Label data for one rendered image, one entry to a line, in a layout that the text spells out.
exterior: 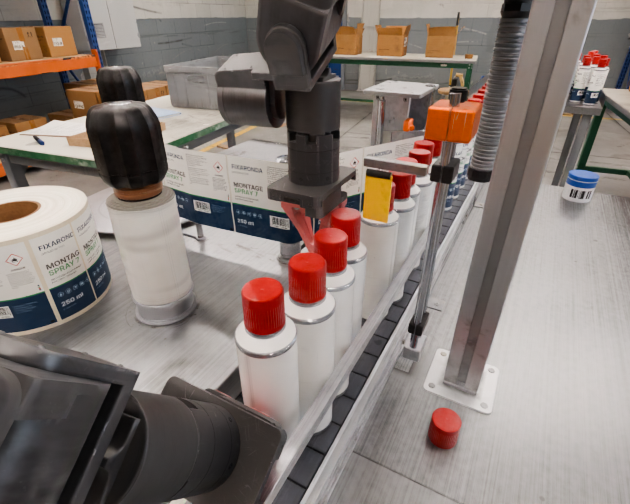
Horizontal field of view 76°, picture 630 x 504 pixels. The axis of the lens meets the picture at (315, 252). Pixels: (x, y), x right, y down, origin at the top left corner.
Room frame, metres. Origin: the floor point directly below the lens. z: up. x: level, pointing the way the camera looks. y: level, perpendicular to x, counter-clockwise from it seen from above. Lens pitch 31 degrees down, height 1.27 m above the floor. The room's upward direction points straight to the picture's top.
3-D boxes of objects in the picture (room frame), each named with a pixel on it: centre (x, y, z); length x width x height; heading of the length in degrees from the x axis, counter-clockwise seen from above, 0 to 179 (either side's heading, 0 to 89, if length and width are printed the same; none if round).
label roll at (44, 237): (0.52, 0.44, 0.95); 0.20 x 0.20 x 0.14
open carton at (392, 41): (5.98, -1.02, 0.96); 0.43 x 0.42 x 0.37; 66
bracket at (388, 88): (0.84, -0.17, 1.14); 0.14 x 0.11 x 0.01; 152
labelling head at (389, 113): (0.83, -0.18, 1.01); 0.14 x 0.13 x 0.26; 152
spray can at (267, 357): (0.25, 0.04, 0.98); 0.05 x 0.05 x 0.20
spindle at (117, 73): (0.86, 0.39, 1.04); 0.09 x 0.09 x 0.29
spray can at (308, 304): (0.29, 0.01, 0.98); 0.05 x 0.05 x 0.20
